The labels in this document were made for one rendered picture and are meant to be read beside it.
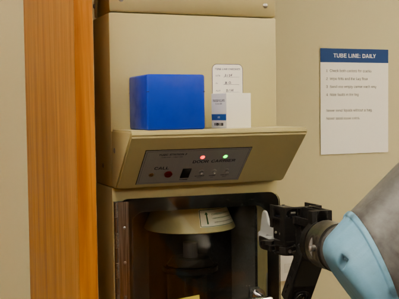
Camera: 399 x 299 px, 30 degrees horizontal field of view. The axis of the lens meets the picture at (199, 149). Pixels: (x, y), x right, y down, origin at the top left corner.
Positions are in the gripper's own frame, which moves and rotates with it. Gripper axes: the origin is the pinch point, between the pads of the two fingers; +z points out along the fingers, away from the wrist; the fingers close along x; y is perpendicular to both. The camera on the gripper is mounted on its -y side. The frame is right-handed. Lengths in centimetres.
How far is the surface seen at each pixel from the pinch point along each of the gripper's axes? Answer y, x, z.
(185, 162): 14.5, 16.6, -3.4
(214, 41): 35.5, 8.1, 3.6
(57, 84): 28.0, 35.6, 8.2
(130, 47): 34.2, 23.8, 3.6
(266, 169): 12.5, 0.2, -1.2
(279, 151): 15.8, -0.7, -4.6
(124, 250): -0.8, 25.8, 2.4
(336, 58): 36, -45, 47
